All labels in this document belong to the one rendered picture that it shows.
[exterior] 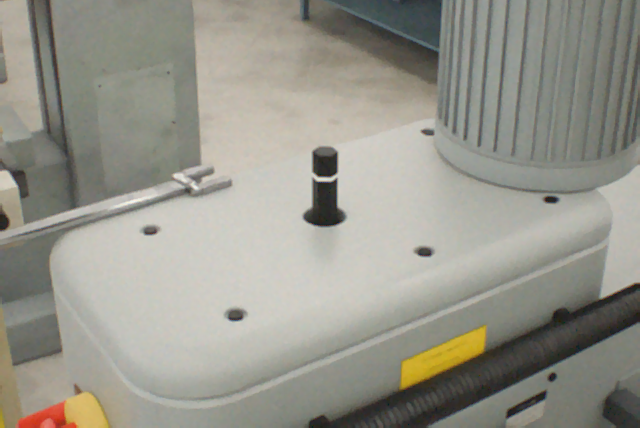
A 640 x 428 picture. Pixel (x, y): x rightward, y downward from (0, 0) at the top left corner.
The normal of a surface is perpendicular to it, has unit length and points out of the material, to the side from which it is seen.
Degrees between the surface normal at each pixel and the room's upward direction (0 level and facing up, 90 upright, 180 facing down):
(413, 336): 90
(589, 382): 90
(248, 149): 0
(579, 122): 90
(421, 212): 0
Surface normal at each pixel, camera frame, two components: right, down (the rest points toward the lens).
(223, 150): 0.00, -0.88
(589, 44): 0.14, 0.46
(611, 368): 0.55, 0.39
